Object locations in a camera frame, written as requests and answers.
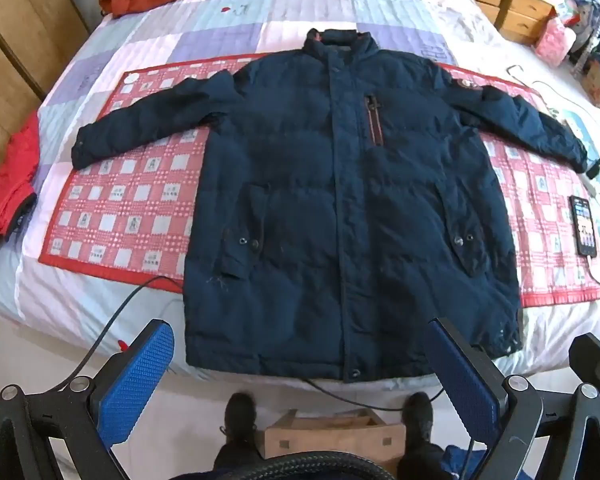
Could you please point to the pile of household clutter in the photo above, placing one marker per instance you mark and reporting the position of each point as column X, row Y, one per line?
column 590, row 20

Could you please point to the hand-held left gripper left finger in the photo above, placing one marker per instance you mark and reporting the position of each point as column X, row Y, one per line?
column 135, row 385

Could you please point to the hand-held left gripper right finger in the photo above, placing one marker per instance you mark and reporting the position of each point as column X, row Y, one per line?
column 460, row 385

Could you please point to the navy floral clothing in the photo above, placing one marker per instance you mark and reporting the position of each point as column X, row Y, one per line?
column 455, row 462

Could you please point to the red garment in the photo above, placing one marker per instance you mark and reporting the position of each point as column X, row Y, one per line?
column 10, row 185

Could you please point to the pink bag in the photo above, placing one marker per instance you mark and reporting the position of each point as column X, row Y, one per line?
column 552, row 42

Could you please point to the person's right black shoe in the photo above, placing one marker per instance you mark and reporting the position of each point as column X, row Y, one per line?
column 417, row 415

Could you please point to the pastel patchwork bed sheet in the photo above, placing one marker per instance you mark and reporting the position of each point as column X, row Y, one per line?
column 260, row 5

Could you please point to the navy padded jacket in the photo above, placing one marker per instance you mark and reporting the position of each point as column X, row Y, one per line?
column 330, row 210

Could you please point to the wooden wardrobe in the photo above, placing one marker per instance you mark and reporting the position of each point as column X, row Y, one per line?
column 15, row 35

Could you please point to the red checked mat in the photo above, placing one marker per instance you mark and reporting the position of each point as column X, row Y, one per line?
column 130, row 210

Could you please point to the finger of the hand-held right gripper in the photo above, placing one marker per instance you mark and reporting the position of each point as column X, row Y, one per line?
column 595, row 360

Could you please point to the black smartphone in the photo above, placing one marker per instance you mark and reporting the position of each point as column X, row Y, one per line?
column 582, row 225

